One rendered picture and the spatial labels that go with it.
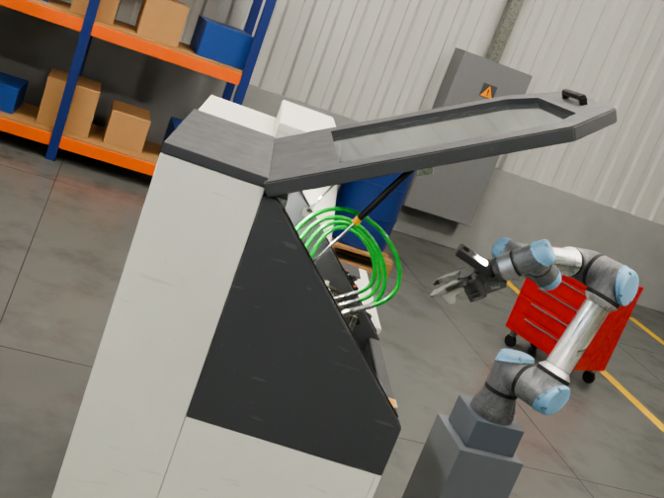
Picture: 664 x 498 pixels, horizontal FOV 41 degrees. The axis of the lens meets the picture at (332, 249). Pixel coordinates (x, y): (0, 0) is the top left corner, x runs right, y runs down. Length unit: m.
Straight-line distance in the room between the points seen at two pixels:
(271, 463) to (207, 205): 0.76
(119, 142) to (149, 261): 5.62
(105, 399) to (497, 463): 1.29
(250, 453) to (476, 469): 0.83
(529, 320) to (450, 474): 4.14
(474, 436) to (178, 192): 1.30
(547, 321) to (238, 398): 4.69
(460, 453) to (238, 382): 0.85
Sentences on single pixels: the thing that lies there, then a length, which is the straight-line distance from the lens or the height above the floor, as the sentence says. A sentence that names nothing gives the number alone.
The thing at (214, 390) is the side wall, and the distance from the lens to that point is 2.46.
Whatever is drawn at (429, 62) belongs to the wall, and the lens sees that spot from 9.42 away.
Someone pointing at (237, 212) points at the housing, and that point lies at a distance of 2.29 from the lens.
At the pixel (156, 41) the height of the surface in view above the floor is 1.22.
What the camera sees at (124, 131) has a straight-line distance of 7.92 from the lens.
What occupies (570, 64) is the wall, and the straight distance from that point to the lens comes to 10.01.
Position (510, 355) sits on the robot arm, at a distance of 2.94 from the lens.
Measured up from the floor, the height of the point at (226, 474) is 0.66.
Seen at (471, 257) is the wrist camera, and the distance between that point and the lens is 2.52.
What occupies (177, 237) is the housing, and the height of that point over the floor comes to 1.27.
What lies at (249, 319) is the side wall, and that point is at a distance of 2.38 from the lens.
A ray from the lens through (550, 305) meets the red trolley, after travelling 6.92.
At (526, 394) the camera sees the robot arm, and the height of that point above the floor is 1.04.
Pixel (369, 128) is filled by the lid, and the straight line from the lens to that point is 2.90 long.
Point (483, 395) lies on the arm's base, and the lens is 3.00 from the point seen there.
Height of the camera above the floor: 1.94
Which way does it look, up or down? 14 degrees down
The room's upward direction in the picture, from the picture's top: 21 degrees clockwise
